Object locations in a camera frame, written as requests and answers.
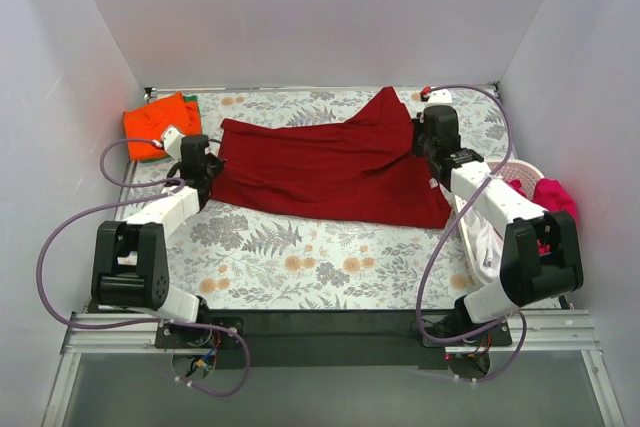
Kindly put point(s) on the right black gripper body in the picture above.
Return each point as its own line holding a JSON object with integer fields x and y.
{"x": 419, "y": 142}

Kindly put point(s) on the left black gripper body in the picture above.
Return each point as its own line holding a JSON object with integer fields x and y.
{"x": 214, "y": 167}

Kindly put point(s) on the dark red t shirt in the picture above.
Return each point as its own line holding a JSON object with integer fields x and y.
{"x": 359, "y": 170}

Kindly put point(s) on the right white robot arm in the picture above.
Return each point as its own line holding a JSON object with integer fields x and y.
{"x": 540, "y": 256}

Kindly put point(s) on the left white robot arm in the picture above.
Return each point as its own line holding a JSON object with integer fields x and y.
{"x": 130, "y": 268}

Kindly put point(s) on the folded orange t shirt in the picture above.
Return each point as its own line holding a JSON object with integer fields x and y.
{"x": 133, "y": 122}

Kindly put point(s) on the folded green t shirt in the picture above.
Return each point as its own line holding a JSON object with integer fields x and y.
{"x": 178, "y": 110}

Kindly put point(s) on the floral table cloth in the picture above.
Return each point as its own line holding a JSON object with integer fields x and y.
{"x": 240, "y": 258}

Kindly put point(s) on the white t shirt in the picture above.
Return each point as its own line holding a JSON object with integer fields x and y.
{"x": 483, "y": 247}

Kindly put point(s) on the pink t shirt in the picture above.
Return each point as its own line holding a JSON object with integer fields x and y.
{"x": 549, "y": 194}

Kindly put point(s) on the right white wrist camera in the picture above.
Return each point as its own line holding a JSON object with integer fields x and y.
{"x": 436, "y": 96}

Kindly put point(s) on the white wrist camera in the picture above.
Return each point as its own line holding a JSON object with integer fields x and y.
{"x": 170, "y": 142}
{"x": 436, "y": 96}

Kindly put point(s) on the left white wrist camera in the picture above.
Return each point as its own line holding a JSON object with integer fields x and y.
{"x": 170, "y": 142}

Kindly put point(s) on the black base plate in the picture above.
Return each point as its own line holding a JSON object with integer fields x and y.
{"x": 310, "y": 338}

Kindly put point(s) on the aluminium frame rail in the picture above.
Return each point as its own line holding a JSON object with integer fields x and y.
{"x": 542, "y": 369}

